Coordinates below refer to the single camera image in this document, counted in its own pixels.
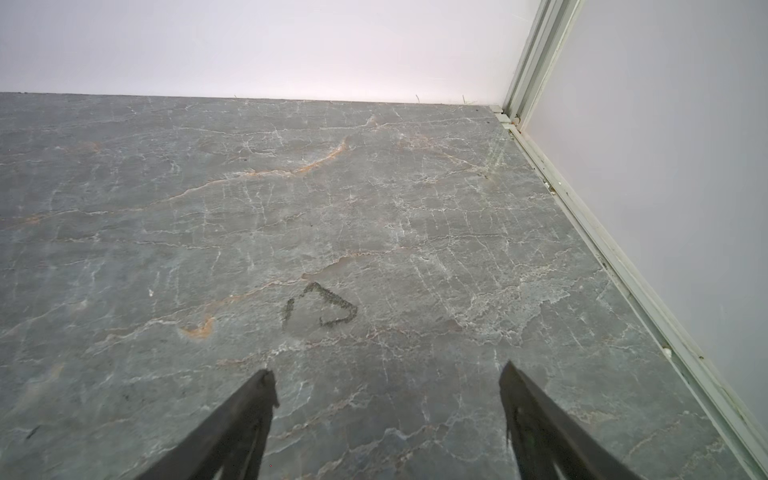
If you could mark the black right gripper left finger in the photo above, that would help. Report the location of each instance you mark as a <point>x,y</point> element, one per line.
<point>230,442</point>

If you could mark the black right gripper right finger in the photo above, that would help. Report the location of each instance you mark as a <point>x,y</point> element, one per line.
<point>547,442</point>

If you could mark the aluminium frame rail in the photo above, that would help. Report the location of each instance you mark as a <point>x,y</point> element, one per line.
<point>648,120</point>

